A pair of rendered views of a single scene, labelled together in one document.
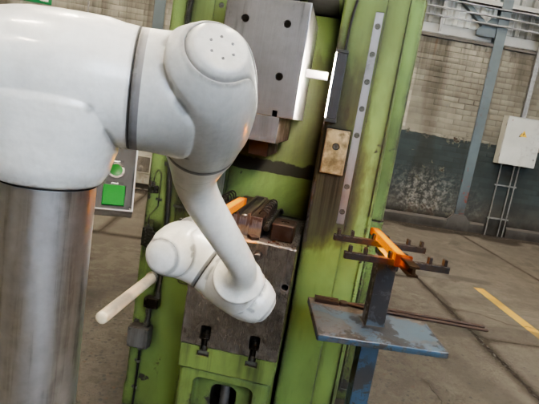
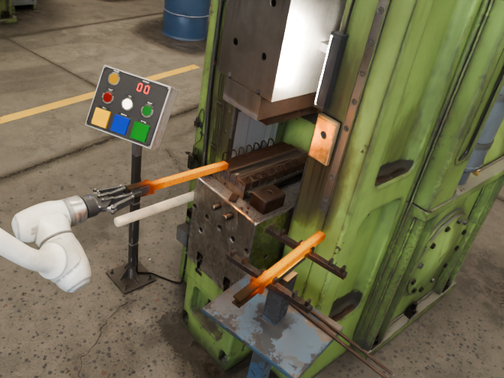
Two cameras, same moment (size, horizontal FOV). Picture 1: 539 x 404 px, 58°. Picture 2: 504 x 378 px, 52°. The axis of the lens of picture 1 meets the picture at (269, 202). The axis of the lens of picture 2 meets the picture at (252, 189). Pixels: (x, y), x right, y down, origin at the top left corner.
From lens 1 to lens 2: 1.27 m
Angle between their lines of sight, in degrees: 39
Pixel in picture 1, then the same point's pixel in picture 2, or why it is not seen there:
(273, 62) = (259, 40)
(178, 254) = (19, 232)
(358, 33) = (361, 15)
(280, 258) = (244, 226)
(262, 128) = (249, 103)
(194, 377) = (194, 286)
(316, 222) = (304, 200)
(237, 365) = (216, 292)
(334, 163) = (320, 151)
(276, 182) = not seen: hidden behind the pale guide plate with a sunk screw
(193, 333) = (193, 253)
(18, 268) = not seen: outside the picture
